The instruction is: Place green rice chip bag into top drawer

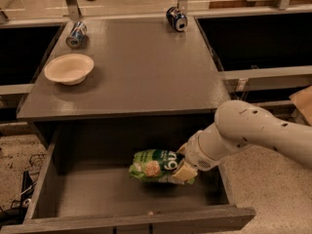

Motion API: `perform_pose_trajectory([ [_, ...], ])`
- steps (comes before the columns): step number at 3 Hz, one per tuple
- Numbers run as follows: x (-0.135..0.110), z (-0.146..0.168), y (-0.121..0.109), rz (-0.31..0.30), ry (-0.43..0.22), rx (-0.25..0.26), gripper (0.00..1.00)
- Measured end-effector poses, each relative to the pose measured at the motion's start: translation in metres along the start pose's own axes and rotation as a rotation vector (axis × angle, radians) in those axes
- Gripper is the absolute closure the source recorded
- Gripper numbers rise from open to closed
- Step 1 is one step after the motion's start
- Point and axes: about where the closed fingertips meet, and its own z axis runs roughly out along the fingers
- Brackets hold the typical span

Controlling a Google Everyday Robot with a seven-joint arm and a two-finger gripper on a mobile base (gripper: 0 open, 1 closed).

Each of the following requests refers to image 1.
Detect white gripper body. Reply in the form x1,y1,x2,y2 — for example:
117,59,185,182
184,131,219,172

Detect blue soda can left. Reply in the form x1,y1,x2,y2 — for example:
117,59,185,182
65,21,87,49

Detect blue soda can right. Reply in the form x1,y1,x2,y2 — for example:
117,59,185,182
166,7,188,32

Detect white paper bowl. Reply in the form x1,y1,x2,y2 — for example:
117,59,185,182
44,54,95,86

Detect grey open top drawer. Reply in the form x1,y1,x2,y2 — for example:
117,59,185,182
1,116,255,234

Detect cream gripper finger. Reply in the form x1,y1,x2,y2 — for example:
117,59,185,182
176,143,187,156
173,161,198,181

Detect grey cabinet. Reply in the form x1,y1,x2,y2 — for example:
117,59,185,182
17,18,229,151

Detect blue soda can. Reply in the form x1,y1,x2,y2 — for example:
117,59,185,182
166,7,188,32
65,21,87,49

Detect metal post left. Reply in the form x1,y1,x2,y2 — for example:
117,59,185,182
65,0,81,20

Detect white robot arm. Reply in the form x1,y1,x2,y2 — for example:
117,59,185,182
173,100,312,181

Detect black cables on floor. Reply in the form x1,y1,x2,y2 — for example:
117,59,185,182
0,153,47,226

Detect green rice chip bag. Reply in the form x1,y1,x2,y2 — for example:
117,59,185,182
129,149,196,184

